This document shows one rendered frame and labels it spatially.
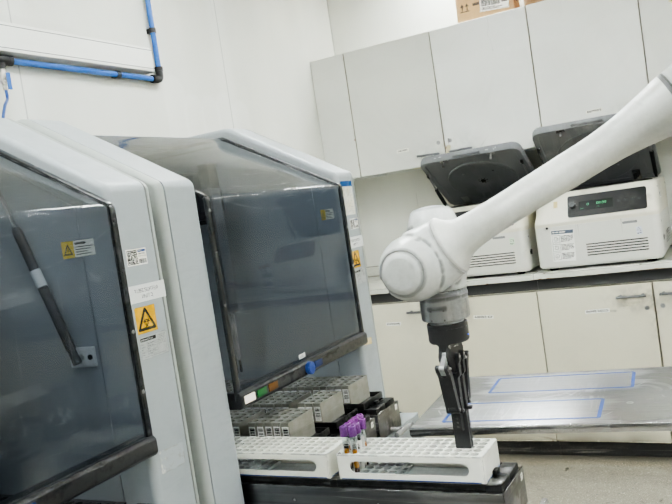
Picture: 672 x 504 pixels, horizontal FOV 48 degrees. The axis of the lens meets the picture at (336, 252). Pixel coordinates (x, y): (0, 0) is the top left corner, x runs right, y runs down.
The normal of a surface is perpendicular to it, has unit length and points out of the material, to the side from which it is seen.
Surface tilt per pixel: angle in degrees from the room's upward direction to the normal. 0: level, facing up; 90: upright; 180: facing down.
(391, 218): 90
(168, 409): 90
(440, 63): 90
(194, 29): 90
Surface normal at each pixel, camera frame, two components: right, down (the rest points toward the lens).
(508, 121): -0.46, 0.11
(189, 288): 0.88, -0.11
